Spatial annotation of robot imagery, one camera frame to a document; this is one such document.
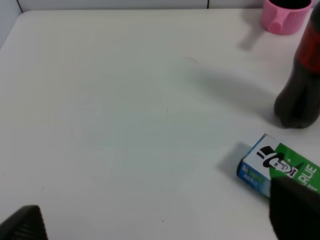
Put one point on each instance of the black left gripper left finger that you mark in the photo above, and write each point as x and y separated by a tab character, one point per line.
26	223

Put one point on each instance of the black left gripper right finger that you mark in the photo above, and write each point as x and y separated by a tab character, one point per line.
294	210

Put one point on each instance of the Darlie toothpaste box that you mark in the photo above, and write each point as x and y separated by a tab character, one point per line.
268	159

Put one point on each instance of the cola bottle yellow cap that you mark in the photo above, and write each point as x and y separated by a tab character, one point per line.
298	104

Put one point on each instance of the pink toy saucepan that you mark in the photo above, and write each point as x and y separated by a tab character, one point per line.
284	17

